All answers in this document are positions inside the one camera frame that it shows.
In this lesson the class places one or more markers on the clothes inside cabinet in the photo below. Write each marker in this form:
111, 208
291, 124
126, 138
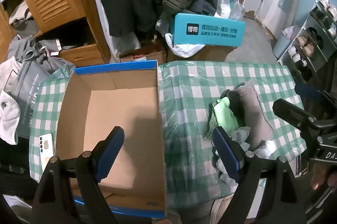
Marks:
23, 24

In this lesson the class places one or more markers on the teal printed box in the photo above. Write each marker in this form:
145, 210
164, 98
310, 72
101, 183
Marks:
210, 29

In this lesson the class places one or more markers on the black soft sock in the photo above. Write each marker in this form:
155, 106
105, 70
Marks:
237, 105

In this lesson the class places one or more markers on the person's right hand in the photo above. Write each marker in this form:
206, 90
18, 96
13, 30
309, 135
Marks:
318, 176

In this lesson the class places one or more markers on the green checkered tablecloth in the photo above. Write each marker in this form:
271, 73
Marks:
189, 87

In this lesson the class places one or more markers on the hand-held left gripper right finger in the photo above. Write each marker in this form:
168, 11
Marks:
226, 153

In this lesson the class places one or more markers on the dark green glitter cloth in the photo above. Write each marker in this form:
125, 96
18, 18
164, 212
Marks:
210, 129

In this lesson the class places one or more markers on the white sock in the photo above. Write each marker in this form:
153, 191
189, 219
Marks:
241, 134

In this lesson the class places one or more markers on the white quilted garment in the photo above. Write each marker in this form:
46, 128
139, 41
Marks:
8, 74

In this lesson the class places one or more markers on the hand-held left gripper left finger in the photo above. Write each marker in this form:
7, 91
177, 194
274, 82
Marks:
112, 153

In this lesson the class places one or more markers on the grey printed tote bag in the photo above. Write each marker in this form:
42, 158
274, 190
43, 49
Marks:
29, 82

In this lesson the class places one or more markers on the white smartphone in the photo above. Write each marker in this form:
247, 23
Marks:
46, 150

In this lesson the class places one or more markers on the grey hoodie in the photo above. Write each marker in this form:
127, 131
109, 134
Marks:
26, 47

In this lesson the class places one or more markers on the white fleece cloth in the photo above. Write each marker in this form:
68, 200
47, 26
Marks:
9, 116

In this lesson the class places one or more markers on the large brown cardboard box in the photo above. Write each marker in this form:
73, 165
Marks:
210, 54

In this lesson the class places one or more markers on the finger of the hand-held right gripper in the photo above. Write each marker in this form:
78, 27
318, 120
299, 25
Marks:
292, 111
308, 92

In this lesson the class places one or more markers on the small open cardboard box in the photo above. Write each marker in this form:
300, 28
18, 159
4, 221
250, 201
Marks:
147, 51

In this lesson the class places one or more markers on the white and pink bag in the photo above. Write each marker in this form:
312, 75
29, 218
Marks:
289, 32

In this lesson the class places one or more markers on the white patterned cloth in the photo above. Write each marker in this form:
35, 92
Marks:
263, 150

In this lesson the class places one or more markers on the light green cloth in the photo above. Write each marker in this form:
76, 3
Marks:
223, 116

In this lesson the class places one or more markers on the blue-rimmed cardboard box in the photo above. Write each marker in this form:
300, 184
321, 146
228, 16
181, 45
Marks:
126, 108

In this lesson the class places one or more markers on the grey shoe rack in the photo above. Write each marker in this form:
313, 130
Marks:
316, 37

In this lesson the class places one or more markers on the light blue bin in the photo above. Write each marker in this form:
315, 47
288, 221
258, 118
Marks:
280, 46

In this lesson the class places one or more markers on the grey sock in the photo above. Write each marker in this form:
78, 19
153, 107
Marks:
252, 113

